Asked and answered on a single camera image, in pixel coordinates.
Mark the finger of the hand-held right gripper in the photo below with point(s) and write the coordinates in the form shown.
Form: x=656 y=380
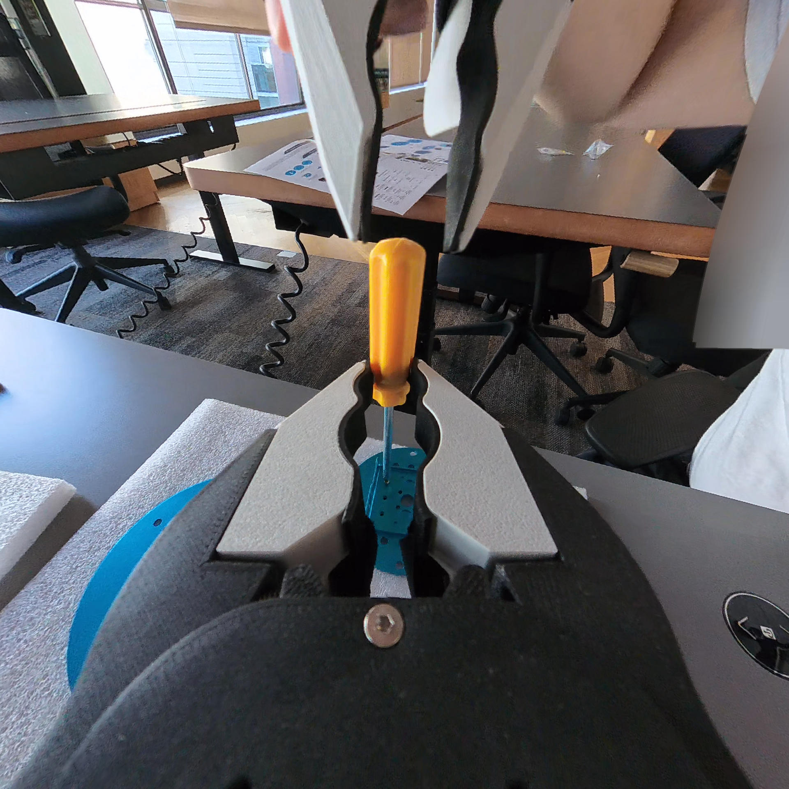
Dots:
x=333 y=92
x=524 y=61

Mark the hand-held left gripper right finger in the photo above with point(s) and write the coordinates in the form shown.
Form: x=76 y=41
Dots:
x=481 y=493

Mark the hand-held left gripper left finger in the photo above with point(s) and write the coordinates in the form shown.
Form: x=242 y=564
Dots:
x=289 y=493

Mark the blue perforated metal bracket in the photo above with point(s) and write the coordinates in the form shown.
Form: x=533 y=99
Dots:
x=397 y=505

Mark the person's right forearm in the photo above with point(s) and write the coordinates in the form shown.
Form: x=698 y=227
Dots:
x=616 y=61

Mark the black under-desk tray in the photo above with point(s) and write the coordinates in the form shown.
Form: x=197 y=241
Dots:
x=154 y=148

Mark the round black desk grommet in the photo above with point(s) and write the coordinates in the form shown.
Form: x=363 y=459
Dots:
x=761 y=635

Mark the person's right hand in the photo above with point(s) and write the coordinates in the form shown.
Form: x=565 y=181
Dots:
x=282 y=24

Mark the printed instruction sheet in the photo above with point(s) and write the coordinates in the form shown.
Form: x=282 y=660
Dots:
x=289 y=163

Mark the flat clear plastic bag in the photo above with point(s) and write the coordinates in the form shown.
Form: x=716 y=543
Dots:
x=555 y=151

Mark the crumpled small plastic bag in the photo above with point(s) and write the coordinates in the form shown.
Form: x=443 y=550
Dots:
x=598 y=148

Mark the window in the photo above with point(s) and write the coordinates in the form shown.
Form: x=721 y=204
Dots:
x=203 y=61

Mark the beige roller blind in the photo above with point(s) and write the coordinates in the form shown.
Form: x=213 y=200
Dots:
x=216 y=15

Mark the large white foam sheet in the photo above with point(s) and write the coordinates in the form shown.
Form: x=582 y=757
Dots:
x=154 y=456

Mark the black mesh office chair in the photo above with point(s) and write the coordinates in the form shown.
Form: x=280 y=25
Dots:
x=647 y=425

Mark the blue slotted metal disc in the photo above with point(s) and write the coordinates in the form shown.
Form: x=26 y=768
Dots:
x=123 y=573

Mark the dark office chair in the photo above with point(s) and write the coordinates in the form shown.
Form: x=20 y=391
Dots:
x=696 y=148

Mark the brown cardboard box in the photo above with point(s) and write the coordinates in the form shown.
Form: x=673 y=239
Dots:
x=139 y=185

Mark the white foam piece with cutout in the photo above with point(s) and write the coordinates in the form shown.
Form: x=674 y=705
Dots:
x=24 y=511

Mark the person's white shirt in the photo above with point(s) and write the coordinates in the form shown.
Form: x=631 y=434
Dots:
x=746 y=444

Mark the black saddle stool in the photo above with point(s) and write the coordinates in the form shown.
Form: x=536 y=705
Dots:
x=61 y=212

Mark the black cabinet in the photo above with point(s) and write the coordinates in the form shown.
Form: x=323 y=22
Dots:
x=31 y=49

